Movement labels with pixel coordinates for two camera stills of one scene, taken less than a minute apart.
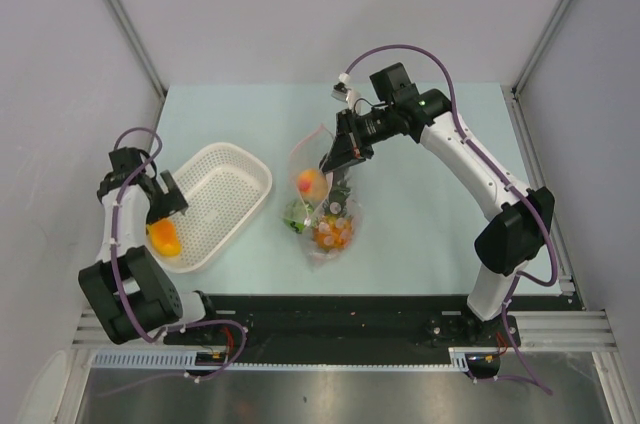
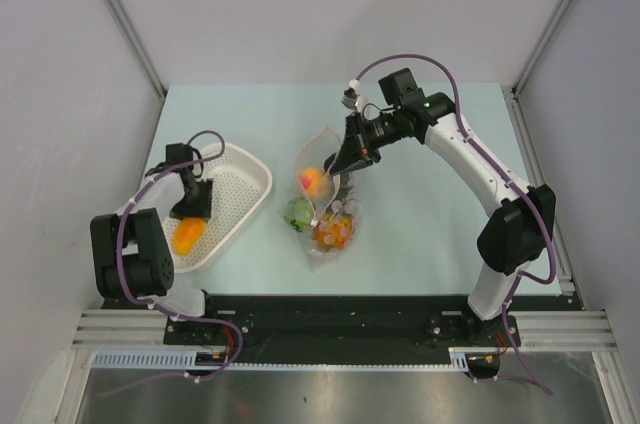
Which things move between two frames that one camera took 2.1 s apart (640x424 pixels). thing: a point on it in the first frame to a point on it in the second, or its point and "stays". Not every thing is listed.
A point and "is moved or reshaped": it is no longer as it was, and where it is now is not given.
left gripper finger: (175, 199) to (197, 201)
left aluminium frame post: (121, 16) stays
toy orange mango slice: (164, 238) is moved or reshaped
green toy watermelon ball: (295, 214) stays
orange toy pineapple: (333, 230) stays
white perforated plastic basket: (222, 187) stays
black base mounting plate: (356, 324) stays
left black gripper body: (157, 209) to (197, 203)
